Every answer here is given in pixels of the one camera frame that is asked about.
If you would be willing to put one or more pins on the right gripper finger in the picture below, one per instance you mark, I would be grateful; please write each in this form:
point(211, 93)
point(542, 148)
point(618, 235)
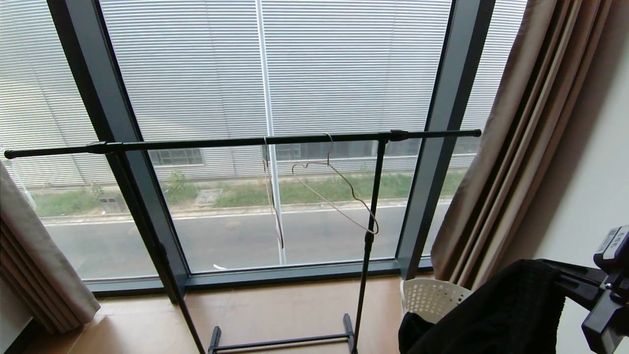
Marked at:
point(585, 276)
point(582, 296)

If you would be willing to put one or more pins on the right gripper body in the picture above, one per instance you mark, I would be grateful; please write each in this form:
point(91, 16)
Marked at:
point(609, 324)

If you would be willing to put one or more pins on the black shorts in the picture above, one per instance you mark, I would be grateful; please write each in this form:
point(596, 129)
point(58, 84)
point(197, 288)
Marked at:
point(501, 314)

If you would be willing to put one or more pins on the pink clothes hanger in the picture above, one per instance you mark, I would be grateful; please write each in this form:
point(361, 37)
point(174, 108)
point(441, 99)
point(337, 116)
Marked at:
point(271, 206)
point(344, 183)

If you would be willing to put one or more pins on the white laundry basket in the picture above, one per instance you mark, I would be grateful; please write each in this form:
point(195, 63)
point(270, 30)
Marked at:
point(432, 297)

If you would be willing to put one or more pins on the black clothes rack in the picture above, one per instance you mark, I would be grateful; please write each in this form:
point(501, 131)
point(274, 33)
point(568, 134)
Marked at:
point(196, 144)

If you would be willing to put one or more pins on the brown curtain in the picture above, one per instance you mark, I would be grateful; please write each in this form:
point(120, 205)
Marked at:
point(34, 255)
point(516, 147)

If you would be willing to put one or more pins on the window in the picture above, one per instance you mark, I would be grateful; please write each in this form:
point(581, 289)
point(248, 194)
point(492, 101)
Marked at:
point(196, 73)

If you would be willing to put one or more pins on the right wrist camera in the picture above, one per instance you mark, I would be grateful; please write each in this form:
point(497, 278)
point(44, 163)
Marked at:
point(612, 248)

